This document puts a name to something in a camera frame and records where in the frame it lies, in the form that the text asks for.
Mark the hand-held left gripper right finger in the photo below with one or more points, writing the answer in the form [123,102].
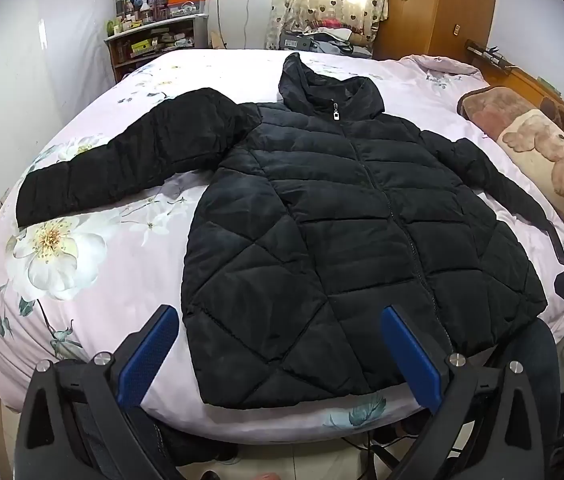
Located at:
[411,357]

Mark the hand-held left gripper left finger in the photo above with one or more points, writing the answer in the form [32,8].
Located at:
[147,355]

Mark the black quilted hooded jacket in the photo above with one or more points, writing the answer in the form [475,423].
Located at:
[341,240]

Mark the pile of clothes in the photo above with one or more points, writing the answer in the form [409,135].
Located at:
[332,40]

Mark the black phone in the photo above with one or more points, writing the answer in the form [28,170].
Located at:
[557,245]

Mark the bed with floral pink sheet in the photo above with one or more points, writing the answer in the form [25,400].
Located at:
[112,280]

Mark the bear print pillow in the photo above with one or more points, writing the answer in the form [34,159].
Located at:
[556,160]

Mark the brown plush pillow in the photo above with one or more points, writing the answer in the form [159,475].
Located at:
[491,110]

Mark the wooden headboard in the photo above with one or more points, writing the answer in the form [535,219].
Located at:
[526,77]

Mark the cluttered wooden bookshelf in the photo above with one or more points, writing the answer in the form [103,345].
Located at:
[157,42]

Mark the wooden wardrobe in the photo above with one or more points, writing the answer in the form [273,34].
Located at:
[436,5]

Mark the white cabinet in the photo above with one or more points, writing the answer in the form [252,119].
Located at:
[237,20]

